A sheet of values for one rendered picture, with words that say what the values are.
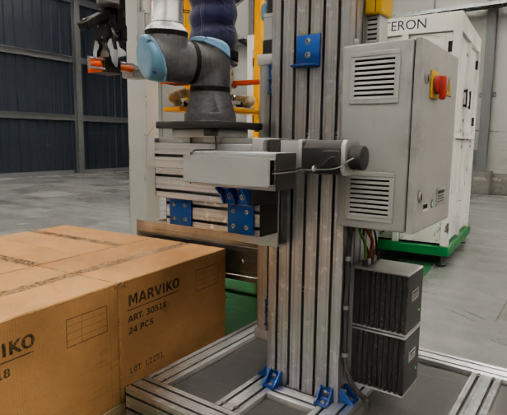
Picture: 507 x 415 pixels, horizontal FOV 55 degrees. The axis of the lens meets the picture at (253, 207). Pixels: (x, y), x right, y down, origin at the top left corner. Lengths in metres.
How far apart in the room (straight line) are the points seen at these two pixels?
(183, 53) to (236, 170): 0.38
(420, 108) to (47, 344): 1.14
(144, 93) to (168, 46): 1.97
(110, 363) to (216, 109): 0.84
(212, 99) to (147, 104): 1.93
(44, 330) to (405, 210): 0.99
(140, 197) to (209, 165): 2.16
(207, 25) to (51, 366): 1.45
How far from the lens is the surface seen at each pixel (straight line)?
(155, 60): 1.33
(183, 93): 2.12
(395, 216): 1.27
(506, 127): 10.53
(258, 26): 3.48
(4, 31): 13.81
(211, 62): 1.41
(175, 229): 2.24
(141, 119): 3.32
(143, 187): 3.32
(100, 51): 1.86
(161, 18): 1.38
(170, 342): 1.86
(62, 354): 1.52
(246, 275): 2.06
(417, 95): 1.25
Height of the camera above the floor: 0.99
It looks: 8 degrees down
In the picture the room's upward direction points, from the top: 1 degrees clockwise
